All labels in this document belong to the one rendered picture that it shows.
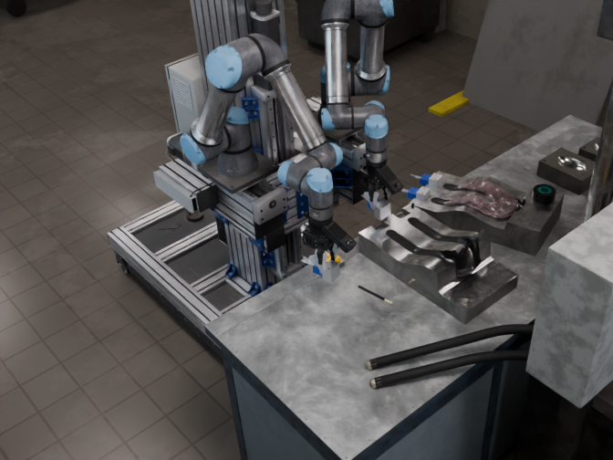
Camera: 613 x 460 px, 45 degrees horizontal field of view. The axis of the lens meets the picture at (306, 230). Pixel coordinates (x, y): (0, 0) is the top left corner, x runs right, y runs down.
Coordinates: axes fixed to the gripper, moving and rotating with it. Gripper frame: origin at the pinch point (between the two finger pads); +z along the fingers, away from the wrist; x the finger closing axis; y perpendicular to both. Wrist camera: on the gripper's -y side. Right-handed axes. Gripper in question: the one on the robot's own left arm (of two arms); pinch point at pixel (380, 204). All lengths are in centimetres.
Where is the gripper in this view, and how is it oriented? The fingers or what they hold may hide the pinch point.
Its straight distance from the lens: 264.6
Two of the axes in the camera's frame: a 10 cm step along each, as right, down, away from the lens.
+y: -6.2, -5.0, 6.1
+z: 0.7, 7.3, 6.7
